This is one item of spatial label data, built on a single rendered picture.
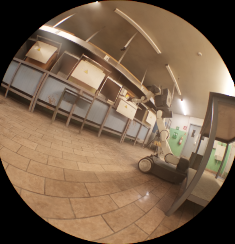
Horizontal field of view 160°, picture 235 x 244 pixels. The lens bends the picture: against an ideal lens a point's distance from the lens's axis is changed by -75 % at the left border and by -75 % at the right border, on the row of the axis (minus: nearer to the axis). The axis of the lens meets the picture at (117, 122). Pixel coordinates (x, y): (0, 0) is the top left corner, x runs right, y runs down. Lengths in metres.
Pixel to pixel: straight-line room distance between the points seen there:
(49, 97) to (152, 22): 2.53
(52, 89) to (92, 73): 0.85
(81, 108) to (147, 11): 2.46
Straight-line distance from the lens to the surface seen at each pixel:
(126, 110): 2.12
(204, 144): 5.21
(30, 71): 2.15
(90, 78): 1.75
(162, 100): 1.43
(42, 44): 2.19
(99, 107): 1.95
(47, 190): 0.51
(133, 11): 2.18
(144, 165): 1.13
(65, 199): 0.50
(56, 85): 1.86
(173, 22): 2.11
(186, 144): 5.15
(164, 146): 1.27
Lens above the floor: 0.43
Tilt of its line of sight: 2 degrees up
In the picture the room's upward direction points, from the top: 23 degrees clockwise
